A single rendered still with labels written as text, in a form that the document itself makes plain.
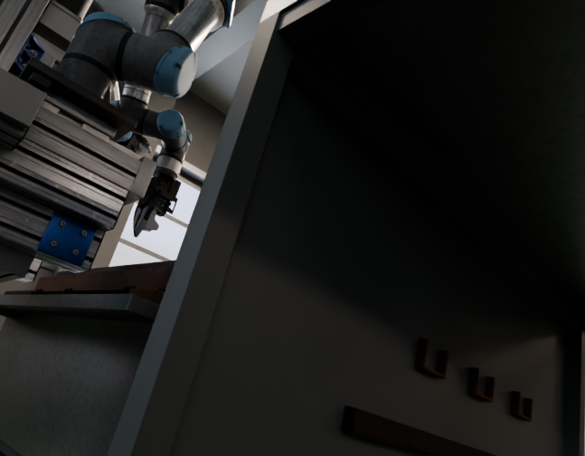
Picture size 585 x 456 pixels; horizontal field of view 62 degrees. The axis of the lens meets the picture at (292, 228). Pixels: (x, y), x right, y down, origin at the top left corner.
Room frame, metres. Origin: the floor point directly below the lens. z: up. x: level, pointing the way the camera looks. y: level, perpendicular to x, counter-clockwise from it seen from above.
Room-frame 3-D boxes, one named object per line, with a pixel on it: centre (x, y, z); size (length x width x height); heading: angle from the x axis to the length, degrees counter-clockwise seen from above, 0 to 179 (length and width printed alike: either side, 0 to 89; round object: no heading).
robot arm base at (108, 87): (0.93, 0.53, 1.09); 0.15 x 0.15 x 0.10
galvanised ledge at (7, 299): (1.43, 0.59, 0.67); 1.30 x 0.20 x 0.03; 41
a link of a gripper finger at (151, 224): (1.33, 0.40, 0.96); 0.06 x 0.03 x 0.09; 131
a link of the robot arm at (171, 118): (1.23, 0.42, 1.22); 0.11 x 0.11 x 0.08; 2
